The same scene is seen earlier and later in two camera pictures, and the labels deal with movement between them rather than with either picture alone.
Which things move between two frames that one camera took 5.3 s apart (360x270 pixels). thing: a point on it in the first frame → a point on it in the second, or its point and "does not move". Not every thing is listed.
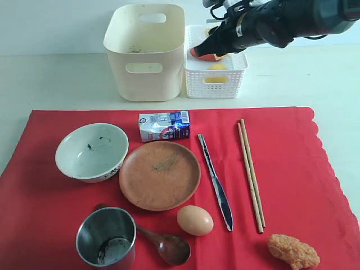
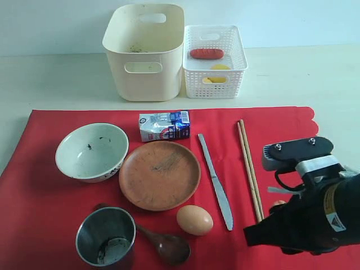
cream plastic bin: x=145 y=43 does not move
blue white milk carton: x=162 y=126 does not move
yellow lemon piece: x=216 y=79 does not move
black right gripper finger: x=214 y=44 → x=286 y=227
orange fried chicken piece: x=297 y=254 → x=279 y=202
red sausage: x=211 y=57 does not move
